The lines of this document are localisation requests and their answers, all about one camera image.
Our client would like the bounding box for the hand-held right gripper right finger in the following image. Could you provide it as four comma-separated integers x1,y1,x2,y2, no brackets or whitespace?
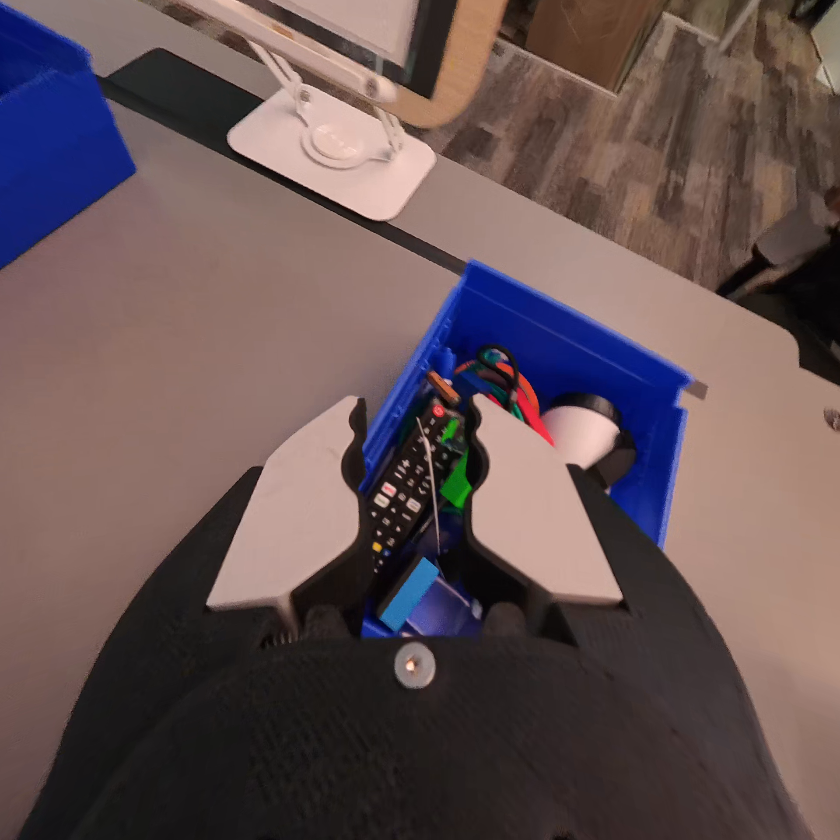
461,392,626,632

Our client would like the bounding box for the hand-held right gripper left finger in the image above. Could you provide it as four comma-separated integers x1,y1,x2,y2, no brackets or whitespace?
205,395,376,627

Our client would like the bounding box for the blue plastic bin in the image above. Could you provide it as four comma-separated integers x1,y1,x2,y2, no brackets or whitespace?
360,259,694,641
0,0,137,270

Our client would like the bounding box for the white and black roll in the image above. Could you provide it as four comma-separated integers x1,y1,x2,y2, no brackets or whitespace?
541,394,637,490

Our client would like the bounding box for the short green toy block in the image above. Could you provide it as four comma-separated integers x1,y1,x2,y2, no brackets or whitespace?
438,420,475,509

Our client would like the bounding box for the black remote control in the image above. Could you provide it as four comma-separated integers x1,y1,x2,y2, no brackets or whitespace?
367,397,467,572

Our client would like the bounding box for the blue sponge block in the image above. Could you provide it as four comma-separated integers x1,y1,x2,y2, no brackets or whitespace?
377,556,439,632

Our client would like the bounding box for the document display board with stand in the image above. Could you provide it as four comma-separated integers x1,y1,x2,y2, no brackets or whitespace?
177,0,509,222

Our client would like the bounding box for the cardboard box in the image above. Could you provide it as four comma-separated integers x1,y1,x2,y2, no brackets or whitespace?
525,0,670,93

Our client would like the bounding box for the white cable tie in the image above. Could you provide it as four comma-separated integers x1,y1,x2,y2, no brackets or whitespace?
416,416,442,555

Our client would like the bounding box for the bundle of coloured wires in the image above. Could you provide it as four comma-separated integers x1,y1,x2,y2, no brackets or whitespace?
456,357,555,447

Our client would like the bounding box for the black table cable cover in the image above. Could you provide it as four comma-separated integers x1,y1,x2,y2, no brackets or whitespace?
97,47,468,275

